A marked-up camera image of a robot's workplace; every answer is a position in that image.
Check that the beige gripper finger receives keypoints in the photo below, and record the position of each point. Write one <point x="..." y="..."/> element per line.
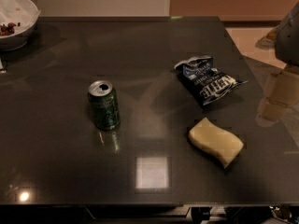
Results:
<point x="268" y="113"/>
<point x="283" y="87"/>

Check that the yellow sponge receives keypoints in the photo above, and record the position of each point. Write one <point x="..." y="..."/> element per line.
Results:
<point x="215" y="141"/>

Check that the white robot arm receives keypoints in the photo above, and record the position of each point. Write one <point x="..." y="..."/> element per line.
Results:
<point x="287" y="40"/>

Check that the green soda can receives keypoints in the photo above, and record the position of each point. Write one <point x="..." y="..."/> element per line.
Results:
<point x="104" y="104"/>

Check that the blue chip bag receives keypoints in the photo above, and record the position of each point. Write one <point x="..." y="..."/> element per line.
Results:
<point x="207" y="81"/>

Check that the white bowl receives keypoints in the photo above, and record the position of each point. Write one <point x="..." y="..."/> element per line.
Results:
<point x="23" y="11"/>

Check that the red food in bowl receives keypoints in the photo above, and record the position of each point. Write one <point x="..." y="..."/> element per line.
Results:
<point x="8" y="29"/>

